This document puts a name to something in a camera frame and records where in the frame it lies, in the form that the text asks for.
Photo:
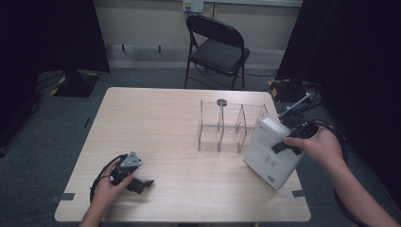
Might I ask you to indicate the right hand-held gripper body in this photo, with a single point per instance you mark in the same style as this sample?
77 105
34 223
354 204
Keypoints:
299 129

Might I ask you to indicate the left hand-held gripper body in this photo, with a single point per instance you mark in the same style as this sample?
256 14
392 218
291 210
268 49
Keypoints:
129 162

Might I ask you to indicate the white and grey book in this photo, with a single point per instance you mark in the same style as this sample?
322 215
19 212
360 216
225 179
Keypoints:
268 154

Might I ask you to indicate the clear acrylic book rack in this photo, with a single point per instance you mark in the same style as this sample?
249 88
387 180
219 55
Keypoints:
227 129

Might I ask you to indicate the person's left hand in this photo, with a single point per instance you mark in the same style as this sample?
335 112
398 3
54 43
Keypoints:
107 190

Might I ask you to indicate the person's right hand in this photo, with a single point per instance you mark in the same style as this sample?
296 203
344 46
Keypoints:
324 148

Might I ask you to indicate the black stand base striped tape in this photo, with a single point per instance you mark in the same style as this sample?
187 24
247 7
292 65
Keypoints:
75 84
285 91

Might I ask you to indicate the grey tape strip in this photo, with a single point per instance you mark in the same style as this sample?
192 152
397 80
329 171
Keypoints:
62 197
298 193

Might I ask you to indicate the small black floor marker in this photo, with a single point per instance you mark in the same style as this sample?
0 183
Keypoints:
87 122

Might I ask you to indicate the round grey table grommet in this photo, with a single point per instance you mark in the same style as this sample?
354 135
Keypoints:
221 101

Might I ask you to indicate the black curtain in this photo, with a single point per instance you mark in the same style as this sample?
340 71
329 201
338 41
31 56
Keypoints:
44 38
362 63

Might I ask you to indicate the black folding chair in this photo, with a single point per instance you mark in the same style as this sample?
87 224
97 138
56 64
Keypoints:
219 53

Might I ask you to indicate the white wall outlet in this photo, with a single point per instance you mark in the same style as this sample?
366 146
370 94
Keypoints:
193 5

